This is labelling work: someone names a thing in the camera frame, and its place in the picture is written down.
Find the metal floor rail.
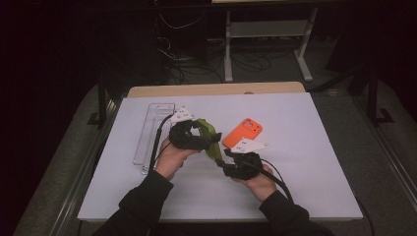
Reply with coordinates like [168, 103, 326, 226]
[352, 95, 417, 212]
[48, 97, 120, 236]

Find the person's right hand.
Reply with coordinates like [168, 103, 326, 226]
[232, 163, 278, 204]

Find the orange phone case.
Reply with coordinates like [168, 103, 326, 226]
[222, 117, 264, 150]

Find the clear plastic rack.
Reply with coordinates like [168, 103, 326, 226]
[132, 102, 177, 176]

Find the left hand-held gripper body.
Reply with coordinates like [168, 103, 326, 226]
[168, 106, 210, 151]

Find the left hand-held gripper cable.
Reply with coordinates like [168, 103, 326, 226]
[148, 113, 175, 175]

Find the black metal stand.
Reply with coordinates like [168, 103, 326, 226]
[366, 64, 395, 128]
[86, 74, 112, 130]

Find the person's left hand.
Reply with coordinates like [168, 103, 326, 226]
[153, 137, 200, 181]

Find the wooden table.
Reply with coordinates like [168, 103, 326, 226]
[126, 81, 307, 98]

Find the bundle of floor cables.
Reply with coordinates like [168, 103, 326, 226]
[155, 12, 273, 85]

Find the white table board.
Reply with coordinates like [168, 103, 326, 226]
[78, 91, 364, 221]

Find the white metal table frame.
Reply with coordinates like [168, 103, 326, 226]
[223, 7, 320, 84]

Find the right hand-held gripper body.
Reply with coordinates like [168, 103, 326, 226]
[224, 137, 269, 181]

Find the green phone case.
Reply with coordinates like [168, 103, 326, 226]
[194, 118, 224, 162]

